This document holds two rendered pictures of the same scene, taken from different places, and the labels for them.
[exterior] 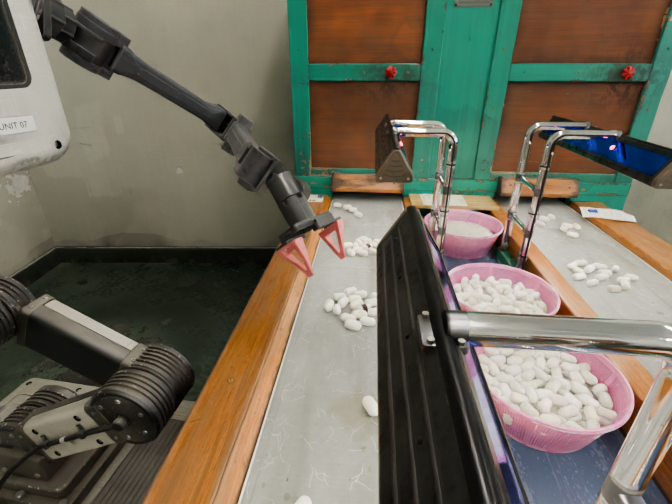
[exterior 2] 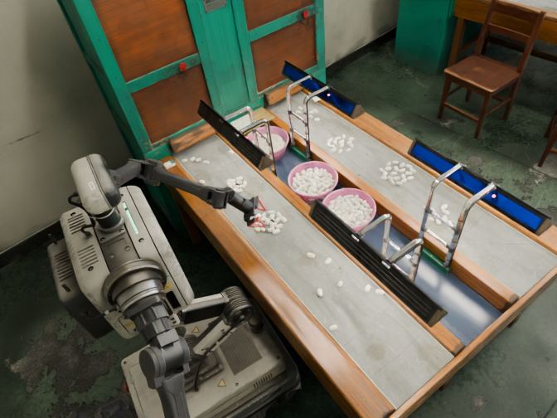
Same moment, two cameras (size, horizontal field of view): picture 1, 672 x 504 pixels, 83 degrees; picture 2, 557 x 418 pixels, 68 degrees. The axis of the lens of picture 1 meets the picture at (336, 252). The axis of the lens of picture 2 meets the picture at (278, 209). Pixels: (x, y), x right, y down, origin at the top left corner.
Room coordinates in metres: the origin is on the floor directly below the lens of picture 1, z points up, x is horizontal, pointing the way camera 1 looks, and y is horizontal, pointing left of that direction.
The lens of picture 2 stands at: (-0.40, 0.65, 2.30)
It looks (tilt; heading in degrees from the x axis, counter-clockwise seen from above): 47 degrees down; 326
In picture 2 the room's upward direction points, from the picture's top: 9 degrees counter-clockwise
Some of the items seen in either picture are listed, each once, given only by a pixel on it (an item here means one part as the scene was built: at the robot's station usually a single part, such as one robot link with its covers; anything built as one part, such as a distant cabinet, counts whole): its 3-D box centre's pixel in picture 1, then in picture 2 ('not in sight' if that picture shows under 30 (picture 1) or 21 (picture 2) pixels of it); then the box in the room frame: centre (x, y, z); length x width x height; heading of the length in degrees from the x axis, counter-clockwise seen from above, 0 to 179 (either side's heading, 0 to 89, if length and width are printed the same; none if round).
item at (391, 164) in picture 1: (389, 139); (231, 131); (1.10, -0.15, 1.08); 0.62 x 0.08 x 0.07; 175
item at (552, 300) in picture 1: (496, 303); (312, 184); (0.81, -0.41, 0.72); 0.27 x 0.27 x 0.10
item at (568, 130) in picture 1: (552, 205); (310, 120); (1.05, -0.63, 0.90); 0.20 x 0.19 x 0.45; 175
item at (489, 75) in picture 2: not in sight; (484, 70); (0.94, -2.38, 0.45); 0.44 x 0.43 x 0.91; 175
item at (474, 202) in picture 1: (451, 201); (247, 123); (1.46, -0.47, 0.77); 0.33 x 0.15 x 0.01; 85
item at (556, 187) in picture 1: (537, 186); (284, 90); (1.48, -0.81, 0.83); 0.30 x 0.06 x 0.07; 85
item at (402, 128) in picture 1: (413, 201); (250, 152); (1.09, -0.23, 0.90); 0.20 x 0.19 x 0.45; 175
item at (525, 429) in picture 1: (539, 387); (348, 213); (0.53, -0.38, 0.72); 0.27 x 0.27 x 0.10
